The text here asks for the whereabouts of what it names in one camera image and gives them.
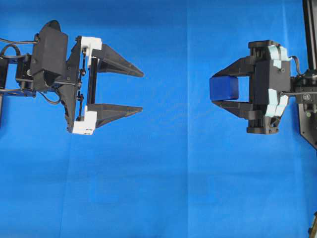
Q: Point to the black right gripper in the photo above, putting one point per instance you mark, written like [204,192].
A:
[256,64]

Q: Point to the blue block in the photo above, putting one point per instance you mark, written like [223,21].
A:
[224,88]

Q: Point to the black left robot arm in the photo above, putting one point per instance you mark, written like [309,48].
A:
[72,78]

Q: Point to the blue table cloth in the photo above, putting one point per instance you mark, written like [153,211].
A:
[181,168]

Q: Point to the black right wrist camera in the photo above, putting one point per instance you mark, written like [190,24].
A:
[278,80]

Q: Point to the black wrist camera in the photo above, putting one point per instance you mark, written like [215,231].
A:
[278,80]
[48,56]

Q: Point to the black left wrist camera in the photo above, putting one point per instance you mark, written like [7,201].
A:
[48,56]

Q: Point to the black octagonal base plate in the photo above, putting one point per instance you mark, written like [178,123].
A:
[308,126]

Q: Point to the black aluminium frame rail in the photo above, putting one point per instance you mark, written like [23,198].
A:
[310,20]

